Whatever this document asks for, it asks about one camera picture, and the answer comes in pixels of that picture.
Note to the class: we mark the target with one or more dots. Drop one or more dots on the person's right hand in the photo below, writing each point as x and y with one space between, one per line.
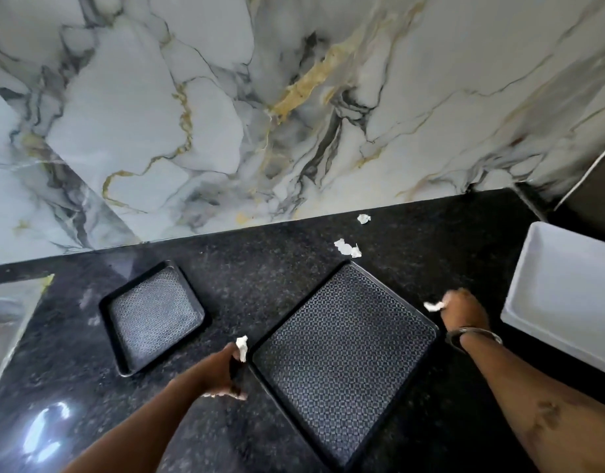
466 312

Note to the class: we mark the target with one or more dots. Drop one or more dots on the person's left hand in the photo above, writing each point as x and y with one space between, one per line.
214 375

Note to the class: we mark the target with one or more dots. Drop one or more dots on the person's right fingers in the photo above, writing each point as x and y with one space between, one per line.
449 299

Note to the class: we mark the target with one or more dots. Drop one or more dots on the person's left fingers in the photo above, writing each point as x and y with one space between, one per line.
234 357

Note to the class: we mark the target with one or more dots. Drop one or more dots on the white paper scrap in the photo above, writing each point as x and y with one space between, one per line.
348 248
434 306
364 219
241 347

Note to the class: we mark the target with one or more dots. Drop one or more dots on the person's left forearm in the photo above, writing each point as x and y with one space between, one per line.
139 431

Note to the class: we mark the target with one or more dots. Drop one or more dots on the person's right forearm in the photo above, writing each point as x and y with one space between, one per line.
544 403

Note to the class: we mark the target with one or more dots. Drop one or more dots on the silver bangle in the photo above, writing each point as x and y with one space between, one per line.
475 332

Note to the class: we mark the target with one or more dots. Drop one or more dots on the small black patterned tray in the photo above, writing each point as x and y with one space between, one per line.
153 315

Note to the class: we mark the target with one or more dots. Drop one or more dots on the large black patterned tray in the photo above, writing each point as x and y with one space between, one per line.
344 362

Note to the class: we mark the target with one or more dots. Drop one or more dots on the white rectangular tray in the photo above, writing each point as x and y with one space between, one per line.
566 295

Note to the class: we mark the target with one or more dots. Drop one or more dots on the grey panel with white edge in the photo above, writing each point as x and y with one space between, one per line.
590 192

